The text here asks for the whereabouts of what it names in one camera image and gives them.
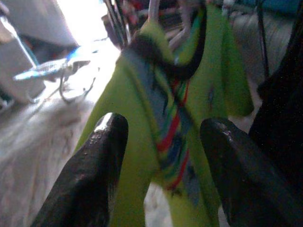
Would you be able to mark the grey leather sofa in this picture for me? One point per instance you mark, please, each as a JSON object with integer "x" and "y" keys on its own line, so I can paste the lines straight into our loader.
{"x": 248, "y": 47}

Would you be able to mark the black long garment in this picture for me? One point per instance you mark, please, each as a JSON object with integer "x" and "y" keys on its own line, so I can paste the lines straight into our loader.
{"x": 279, "y": 106}

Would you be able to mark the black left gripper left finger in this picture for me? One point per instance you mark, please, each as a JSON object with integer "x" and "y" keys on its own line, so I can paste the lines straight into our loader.
{"x": 90, "y": 177}

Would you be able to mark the black metal clothes rack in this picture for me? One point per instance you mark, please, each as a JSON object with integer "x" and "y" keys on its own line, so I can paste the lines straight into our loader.
{"x": 113, "y": 26}

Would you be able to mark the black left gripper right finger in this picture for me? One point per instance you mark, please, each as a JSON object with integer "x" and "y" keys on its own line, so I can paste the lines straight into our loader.
{"x": 241, "y": 184}

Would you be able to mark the white plastic hanger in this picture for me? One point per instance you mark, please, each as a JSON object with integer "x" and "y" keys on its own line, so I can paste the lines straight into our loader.
{"x": 181, "y": 37}

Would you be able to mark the blue storage box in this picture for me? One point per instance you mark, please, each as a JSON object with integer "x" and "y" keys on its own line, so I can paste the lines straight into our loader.
{"x": 272, "y": 6}

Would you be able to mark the green t-shirt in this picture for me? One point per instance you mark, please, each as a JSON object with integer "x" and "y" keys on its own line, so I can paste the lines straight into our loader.
{"x": 132, "y": 106}

